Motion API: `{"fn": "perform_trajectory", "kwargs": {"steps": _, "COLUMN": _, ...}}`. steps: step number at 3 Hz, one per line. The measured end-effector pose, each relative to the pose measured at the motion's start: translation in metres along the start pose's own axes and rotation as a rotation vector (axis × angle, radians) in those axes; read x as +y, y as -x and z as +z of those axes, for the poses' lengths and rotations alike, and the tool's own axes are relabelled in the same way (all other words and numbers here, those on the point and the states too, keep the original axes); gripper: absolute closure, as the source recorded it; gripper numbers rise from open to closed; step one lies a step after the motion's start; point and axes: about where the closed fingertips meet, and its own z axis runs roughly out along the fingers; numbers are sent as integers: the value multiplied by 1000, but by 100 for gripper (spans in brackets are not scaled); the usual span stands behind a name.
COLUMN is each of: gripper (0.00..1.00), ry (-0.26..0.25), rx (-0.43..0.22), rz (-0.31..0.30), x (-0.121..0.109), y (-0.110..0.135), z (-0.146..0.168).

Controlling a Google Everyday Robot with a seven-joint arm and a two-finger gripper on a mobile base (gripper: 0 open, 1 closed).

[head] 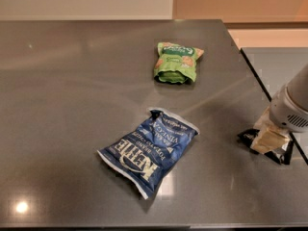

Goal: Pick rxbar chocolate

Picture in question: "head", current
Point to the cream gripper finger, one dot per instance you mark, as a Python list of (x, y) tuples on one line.
[(270, 136)]

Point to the black rxbar chocolate wrapper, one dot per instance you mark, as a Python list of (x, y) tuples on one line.
[(281, 155)]

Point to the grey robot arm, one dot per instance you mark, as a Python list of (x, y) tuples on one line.
[(287, 112)]

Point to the green snack bag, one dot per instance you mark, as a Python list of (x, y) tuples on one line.
[(176, 63)]

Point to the blue kettle chips bag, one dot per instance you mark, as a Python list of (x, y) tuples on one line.
[(146, 155)]

